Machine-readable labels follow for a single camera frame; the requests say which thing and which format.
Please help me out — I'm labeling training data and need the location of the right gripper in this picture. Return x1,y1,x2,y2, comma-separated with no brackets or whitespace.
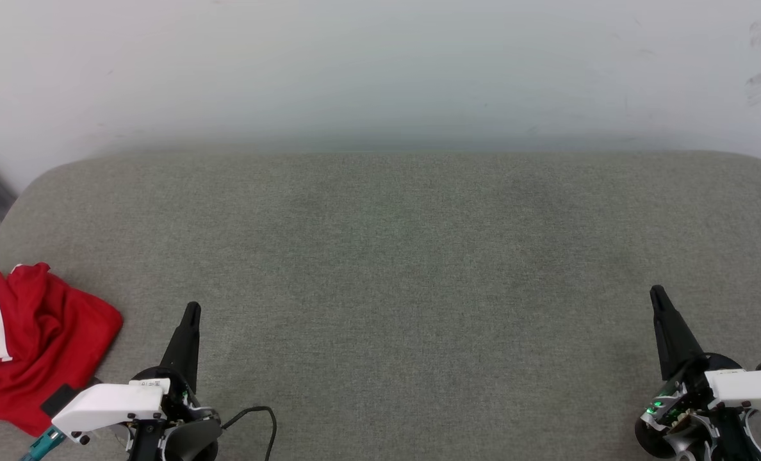
634,284,761,461

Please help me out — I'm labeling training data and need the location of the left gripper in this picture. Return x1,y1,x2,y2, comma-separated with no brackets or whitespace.
126,302,223,461

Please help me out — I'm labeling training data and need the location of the red and white basketball jersey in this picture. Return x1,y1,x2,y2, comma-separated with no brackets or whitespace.
0,261,124,438

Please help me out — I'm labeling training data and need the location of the grey fabric sofa cushion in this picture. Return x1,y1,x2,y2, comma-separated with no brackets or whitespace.
0,150,761,461

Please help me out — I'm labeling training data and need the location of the thin black cable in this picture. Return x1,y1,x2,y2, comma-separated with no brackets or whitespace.
220,406,278,461

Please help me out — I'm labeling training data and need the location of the teal cable connector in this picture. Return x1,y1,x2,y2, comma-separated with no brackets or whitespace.
20,425,67,461

